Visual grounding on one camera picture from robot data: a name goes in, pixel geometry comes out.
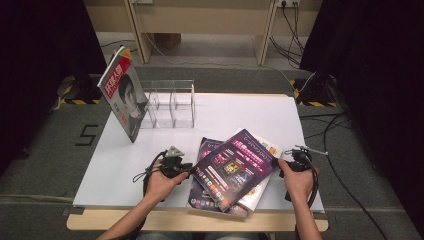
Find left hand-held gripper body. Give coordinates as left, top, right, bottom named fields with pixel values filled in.
left=159, top=145, right=194, bottom=178

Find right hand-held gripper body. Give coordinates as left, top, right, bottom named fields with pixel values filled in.
left=284, top=144, right=330, bottom=173

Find white picture-grid magazine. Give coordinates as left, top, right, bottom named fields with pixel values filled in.
left=237, top=127, right=284, bottom=212

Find dark purple magazine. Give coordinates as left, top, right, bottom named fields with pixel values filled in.
left=187, top=136, right=249, bottom=219

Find purple magazine with brown back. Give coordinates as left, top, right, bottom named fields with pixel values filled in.
left=192, top=128, right=281, bottom=213

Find thick red-label magazine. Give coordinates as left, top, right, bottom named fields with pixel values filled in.
left=97, top=45, right=150, bottom=144

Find person's right hand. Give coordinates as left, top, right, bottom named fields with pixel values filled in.
left=278, top=159, right=321, bottom=206

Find person's left hand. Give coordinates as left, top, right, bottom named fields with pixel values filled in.
left=145, top=159, right=190, bottom=203

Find white board sheet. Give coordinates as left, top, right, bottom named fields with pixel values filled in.
left=72, top=92, right=325, bottom=213

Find black stand base striped tape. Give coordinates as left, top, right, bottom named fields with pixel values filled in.
left=58, top=73, right=108, bottom=106
left=289, top=73, right=339, bottom=108

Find black curtain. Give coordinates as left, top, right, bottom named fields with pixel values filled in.
left=0, top=0, right=111, bottom=176
left=299, top=0, right=424, bottom=231

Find beige wooden desk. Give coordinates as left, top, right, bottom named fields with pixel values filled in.
left=83, top=0, right=324, bottom=67

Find long black floor cables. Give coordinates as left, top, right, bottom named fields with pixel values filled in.
left=298, top=111, right=389, bottom=240

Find black cable bundle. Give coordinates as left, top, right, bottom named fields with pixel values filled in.
left=269, top=1, right=306, bottom=68

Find white wall socket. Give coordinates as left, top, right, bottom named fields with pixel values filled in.
left=277, top=0, right=302, bottom=9

